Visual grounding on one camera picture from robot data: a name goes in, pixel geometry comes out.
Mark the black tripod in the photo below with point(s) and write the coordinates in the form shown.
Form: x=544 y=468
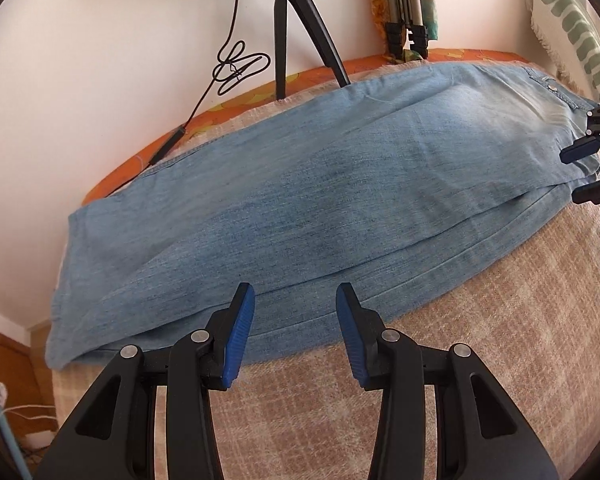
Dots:
x=280 y=35

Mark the green and white fringed throw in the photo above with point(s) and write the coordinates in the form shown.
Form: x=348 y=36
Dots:
x=565 y=10

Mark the beige plaid blanket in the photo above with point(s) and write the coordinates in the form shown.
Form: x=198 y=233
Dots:
x=505 y=310

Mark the blue denim pants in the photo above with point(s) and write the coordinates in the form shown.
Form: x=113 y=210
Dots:
x=305 y=200

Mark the orange patterned mattress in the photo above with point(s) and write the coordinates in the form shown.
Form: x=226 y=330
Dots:
x=115 y=185

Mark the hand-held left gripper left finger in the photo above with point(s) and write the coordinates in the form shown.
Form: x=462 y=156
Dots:
x=240 y=340

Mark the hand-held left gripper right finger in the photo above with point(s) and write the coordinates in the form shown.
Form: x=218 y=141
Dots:
x=352 y=340

